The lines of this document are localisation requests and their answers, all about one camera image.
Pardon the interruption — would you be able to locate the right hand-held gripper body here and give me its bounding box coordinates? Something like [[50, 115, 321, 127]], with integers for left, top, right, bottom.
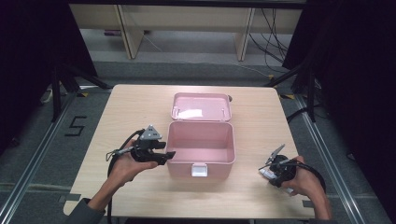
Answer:
[[264, 143, 297, 185]]

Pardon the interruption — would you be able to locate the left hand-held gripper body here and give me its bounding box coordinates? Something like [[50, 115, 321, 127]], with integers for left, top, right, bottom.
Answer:
[[130, 124, 163, 164]]

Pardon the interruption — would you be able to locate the pink plastic storage box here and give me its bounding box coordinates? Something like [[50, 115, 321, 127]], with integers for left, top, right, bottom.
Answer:
[[165, 91, 237, 180]]

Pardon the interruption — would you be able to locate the person's left hand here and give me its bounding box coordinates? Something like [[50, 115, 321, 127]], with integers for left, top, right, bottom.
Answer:
[[107, 139, 159, 188]]

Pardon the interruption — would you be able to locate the person's right hand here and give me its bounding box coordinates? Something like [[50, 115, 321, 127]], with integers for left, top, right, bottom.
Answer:
[[281, 155, 327, 203]]

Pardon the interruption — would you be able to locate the black metal stand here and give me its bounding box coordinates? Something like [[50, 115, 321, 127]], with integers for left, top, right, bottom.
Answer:
[[263, 61, 318, 124], [50, 60, 114, 123]]

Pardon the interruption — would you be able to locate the black curtain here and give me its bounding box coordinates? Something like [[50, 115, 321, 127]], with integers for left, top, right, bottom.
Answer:
[[281, 0, 396, 217], [0, 0, 98, 157]]

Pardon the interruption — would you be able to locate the light wooden bench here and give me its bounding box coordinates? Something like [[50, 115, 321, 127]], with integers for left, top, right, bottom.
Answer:
[[68, 3, 304, 62]]

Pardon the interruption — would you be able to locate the left hand-held gripper black cable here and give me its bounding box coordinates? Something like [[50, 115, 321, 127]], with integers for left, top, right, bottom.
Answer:
[[105, 128, 148, 224]]

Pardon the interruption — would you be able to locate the grey metal floor rail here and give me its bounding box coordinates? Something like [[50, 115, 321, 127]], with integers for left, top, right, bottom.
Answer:
[[0, 92, 78, 224], [293, 93, 366, 224]]

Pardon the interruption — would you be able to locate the white floor cable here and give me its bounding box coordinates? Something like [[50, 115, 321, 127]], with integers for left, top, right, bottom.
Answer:
[[232, 62, 276, 79]]

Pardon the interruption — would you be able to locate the bundle of black floor cables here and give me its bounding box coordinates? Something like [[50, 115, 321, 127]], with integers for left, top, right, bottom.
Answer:
[[247, 7, 290, 75]]

